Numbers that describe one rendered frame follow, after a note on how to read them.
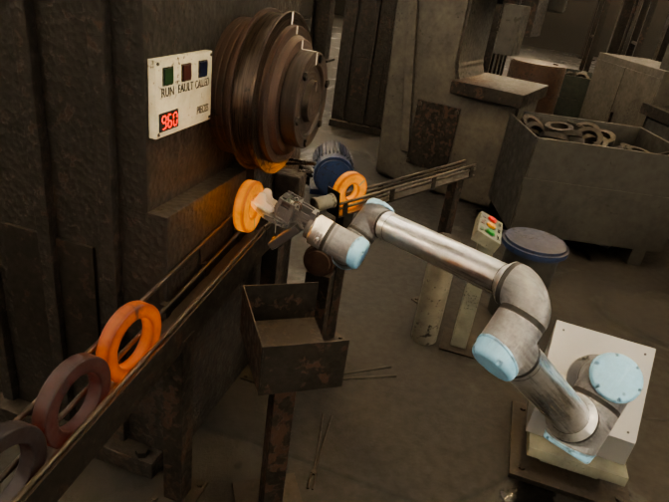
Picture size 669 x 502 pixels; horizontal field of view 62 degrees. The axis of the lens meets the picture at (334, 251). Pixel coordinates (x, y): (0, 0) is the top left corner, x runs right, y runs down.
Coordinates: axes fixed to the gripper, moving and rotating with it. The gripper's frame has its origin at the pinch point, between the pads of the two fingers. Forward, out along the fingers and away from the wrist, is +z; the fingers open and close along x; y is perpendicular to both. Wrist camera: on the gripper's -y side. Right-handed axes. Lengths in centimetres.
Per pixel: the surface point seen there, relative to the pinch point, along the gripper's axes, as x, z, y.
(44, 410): 79, -2, -15
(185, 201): 17.2, 11.0, -0.4
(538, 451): -20, -119, -41
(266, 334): 26.5, -25.0, -17.8
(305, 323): 17.3, -32.0, -15.4
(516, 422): -42, -117, -51
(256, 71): 2.2, 10.0, 35.3
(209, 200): 7.2, 8.7, -2.5
